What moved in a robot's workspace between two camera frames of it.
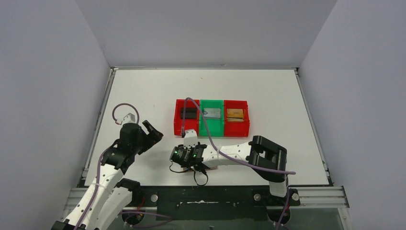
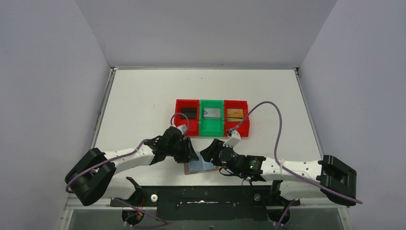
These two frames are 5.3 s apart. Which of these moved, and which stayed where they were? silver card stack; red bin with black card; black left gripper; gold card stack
Moved: black left gripper
Stayed: silver card stack; red bin with black card; gold card stack
